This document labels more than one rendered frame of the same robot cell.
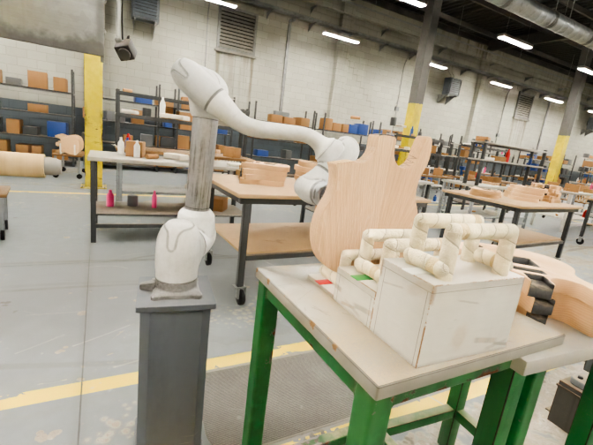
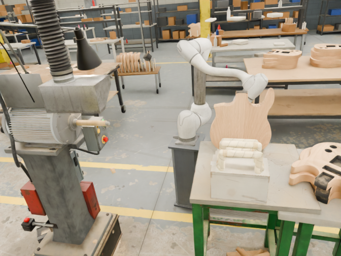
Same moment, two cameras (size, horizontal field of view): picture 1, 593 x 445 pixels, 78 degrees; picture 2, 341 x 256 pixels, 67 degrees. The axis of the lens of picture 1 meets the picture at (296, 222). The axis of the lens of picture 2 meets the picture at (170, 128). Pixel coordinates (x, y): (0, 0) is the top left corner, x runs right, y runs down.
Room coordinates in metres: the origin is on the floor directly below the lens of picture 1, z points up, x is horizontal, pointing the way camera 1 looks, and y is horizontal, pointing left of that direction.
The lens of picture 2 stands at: (-0.21, -0.81, 1.88)
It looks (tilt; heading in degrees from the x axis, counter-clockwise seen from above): 28 degrees down; 43
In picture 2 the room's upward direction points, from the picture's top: 5 degrees counter-clockwise
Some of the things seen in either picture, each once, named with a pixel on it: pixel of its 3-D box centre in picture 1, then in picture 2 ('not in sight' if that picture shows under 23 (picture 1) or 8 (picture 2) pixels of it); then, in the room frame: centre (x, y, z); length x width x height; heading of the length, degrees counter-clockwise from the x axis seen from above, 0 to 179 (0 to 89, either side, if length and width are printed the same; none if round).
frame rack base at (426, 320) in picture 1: (445, 304); (238, 178); (0.75, -0.35, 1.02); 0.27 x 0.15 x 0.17; 118
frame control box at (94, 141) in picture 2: not in sight; (86, 138); (0.55, 0.75, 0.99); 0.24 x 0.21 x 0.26; 119
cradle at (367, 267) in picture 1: (370, 269); not in sight; (0.84, -0.19, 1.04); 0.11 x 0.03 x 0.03; 28
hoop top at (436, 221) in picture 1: (450, 221); (240, 144); (0.78, -0.33, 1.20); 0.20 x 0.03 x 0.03; 117
